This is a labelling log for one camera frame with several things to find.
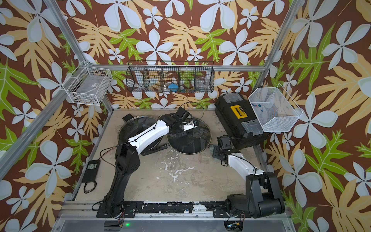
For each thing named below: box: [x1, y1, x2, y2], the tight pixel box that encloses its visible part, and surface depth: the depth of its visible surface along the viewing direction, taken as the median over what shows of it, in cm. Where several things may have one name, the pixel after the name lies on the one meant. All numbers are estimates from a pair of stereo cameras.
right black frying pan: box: [141, 120, 212, 156], surface depth 98 cm
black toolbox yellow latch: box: [214, 92, 269, 151], surface depth 95 cm
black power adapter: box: [81, 159, 101, 184], surface depth 88 cm
